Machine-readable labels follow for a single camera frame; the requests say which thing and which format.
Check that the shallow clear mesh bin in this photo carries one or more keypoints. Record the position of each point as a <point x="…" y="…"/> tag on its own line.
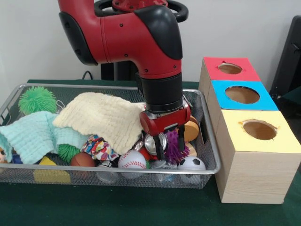
<point x="28" y="176"/>

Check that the small soccer ball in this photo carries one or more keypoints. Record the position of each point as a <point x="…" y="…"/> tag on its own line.
<point x="192" y="164"/>

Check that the black upright panel stand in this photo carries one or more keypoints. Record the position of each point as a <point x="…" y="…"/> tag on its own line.
<point x="289" y="61"/>

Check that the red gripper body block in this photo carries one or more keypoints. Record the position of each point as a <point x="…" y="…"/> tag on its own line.
<point x="164" y="122"/>

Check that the mint green waffle cloth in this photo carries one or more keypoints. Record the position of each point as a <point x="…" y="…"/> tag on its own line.
<point x="33" y="136"/>

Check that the wooden box with three holes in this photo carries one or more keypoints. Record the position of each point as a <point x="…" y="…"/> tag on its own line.
<point x="254" y="174"/>

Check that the small doll figure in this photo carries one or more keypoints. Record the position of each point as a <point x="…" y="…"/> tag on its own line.
<point x="3" y="154"/>

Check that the small baseball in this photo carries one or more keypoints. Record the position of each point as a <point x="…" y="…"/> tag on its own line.
<point x="131" y="160"/>

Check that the brown wooden yo-yo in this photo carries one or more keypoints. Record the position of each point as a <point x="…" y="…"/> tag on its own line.
<point x="192" y="131"/>

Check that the cream yellow waffle cloth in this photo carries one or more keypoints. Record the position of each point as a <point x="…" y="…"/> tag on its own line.
<point x="99" y="117"/>

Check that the green spiky rubber ball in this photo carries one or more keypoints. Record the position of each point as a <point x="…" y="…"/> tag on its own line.
<point x="37" y="99"/>

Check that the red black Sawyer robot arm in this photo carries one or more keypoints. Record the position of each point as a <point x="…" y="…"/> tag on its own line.
<point x="127" y="37"/>

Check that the dark green table cloth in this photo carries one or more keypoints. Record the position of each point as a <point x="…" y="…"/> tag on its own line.
<point x="141" y="207"/>

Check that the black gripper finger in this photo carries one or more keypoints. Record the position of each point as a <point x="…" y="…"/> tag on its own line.
<point x="160" y="148"/>
<point x="181" y="139"/>

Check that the small green spiky ball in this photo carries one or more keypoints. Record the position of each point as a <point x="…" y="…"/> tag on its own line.
<point x="68" y="152"/>

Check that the silver red drink can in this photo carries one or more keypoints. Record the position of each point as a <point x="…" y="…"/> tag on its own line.
<point x="150" y="143"/>

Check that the multicoloured patterned fabric ball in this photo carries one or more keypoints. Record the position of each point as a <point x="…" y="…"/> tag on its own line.
<point x="98" y="147"/>

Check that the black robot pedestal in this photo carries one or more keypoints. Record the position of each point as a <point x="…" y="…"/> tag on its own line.
<point x="117" y="70"/>

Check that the yellow toy block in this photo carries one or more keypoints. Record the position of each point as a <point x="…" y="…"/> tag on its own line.
<point x="51" y="175"/>

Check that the brown rubber ball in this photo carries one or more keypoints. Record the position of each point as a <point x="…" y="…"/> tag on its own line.
<point x="83" y="159"/>

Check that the purple spiky ball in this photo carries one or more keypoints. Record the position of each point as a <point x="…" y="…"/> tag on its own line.
<point x="174" y="149"/>

